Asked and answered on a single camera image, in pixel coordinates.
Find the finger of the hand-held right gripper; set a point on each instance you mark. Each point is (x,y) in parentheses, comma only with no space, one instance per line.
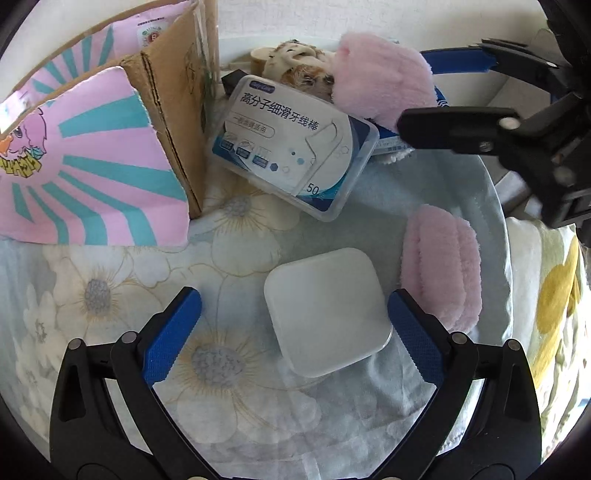
(452,128)
(457,60)

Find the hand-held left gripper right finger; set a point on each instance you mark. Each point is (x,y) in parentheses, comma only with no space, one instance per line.
(415,341)

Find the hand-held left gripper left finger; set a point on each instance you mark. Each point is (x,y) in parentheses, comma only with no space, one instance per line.
(173,339)

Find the pink and blue plush doll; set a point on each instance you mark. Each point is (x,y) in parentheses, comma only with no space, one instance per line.
(378,74)

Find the white square plastic case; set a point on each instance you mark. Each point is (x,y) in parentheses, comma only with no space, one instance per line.
(323,309)

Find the pink printed cardboard box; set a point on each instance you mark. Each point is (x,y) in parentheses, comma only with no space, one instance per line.
(92,152)

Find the white round desktop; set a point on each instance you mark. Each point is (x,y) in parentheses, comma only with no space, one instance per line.
(240,48)

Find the pale floral tablecloth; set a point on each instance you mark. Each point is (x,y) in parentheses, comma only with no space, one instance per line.
(115,286)

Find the pink fluffy pad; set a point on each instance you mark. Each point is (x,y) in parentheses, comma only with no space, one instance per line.
(443,263)

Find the yellow floral cloth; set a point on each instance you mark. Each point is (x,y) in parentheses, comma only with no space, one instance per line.
(554,295)

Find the cream brown plush toy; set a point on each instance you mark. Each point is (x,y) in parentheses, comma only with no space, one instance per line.
(295,60)

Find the clear dental floss pick box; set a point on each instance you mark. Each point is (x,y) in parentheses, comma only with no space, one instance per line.
(286,134)

